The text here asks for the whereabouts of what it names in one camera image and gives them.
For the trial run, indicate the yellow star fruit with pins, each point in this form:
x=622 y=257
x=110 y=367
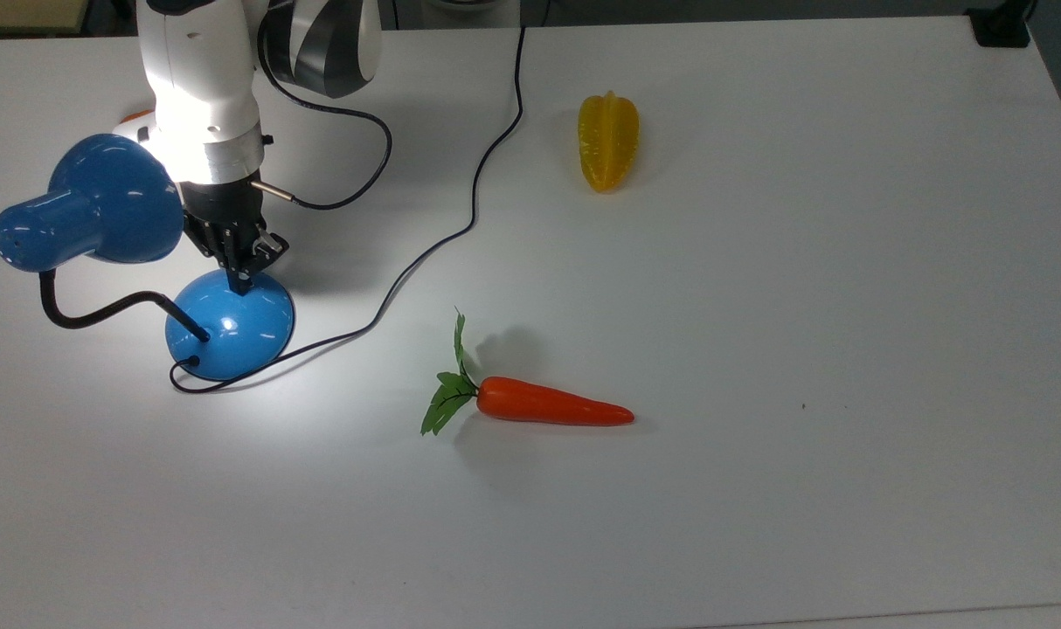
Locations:
x=608 y=144

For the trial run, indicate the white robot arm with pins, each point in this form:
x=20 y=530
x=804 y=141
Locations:
x=203 y=87

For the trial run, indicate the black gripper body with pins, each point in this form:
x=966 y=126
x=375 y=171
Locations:
x=220 y=210

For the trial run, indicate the orange carrot with green leaves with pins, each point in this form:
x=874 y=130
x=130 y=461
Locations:
x=539 y=404

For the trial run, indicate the blue desk lamp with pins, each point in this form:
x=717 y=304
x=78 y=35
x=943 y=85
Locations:
x=102 y=210

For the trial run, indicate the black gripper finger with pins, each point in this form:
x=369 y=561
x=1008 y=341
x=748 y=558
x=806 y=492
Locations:
x=237 y=262
x=264 y=252

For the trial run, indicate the black table clamp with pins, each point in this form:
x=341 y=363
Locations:
x=1001 y=24

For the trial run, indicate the orange mandarin fruit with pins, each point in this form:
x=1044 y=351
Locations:
x=137 y=116

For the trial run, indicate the beige box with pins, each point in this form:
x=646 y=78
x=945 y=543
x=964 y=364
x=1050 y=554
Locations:
x=24 y=13

